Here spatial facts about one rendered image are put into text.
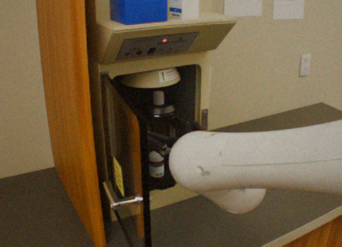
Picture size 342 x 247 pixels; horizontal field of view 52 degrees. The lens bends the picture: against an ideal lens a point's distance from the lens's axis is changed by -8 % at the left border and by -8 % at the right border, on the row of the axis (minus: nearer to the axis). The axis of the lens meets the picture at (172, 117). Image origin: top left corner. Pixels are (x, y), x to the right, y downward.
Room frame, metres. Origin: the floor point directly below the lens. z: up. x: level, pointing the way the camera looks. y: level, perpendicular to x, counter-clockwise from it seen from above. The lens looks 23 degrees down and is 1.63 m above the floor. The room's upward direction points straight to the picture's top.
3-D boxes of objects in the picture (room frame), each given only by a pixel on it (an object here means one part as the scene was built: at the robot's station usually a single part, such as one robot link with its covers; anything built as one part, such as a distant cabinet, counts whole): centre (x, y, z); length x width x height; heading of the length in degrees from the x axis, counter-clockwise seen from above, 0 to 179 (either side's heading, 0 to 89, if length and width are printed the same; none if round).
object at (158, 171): (0.94, 0.03, 1.16); 0.11 x 0.11 x 0.21
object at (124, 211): (0.71, 0.10, 1.19); 0.30 x 0.01 x 0.40; 21
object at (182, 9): (0.91, -0.03, 1.54); 0.05 x 0.05 x 0.06; 36
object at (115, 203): (0.63, 0.11, 1.20); 0.10 x 0.05 x 0.03; 21
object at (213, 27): (0.89, 0.01, 1.46); 0.32 x 0.12 x 0.10; 118
